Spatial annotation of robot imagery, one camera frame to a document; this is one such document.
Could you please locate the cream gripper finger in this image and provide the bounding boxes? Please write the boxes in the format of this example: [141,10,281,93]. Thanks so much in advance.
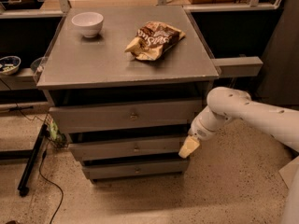
[178,135,200,159]

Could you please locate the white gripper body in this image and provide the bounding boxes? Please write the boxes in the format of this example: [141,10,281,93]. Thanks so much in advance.
[188,115,220,141]

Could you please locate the grey drawer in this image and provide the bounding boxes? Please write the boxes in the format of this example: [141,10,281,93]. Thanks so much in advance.
[50,98,203,133]
[82,158,190,180]
[69,134,186,161]

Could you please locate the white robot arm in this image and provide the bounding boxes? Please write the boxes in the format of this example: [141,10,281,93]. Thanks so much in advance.
[178,87,299,158]

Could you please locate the grey bottom drawer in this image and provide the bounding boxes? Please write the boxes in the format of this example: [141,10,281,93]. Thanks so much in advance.
[82,158,190,180]

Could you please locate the grey drawer cabinet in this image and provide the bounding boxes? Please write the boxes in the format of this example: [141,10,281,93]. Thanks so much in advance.
[36,5,220,183]

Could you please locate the grey top drawer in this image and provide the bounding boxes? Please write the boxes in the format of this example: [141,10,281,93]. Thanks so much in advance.
[50,98,203,133]

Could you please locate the grey side shelf right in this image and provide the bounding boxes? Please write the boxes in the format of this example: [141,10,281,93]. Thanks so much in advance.
[212,56,263,78]

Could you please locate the grey side shelf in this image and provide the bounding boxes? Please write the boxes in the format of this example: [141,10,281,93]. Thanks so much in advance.
[0,68,36,91]
[212,56,263,78]

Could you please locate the brown snack chip bag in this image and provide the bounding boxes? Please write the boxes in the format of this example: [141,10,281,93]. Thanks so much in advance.
[125,21,186,61]

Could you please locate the white ceramic bowl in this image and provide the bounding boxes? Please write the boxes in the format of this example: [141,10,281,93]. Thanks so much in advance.
[71,12,104,37]

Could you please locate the clear glass bowl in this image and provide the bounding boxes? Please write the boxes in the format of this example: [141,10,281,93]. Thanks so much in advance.
[30,57,47,72]

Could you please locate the black table leg bar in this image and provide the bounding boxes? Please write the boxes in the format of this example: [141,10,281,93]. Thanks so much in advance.
[18,124,48,197]

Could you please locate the grey side shelf left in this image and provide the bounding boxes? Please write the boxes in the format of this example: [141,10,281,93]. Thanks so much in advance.
[0,68,36,91]

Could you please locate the blue patterned bowl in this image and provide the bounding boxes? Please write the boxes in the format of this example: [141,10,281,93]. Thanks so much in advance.
[0,56,21,76]

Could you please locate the green item in wire basket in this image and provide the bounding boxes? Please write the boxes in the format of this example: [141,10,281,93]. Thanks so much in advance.
[49,119,66,148]

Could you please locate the black floor cable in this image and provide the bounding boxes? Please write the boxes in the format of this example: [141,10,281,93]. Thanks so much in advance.
[0,77,64,224]

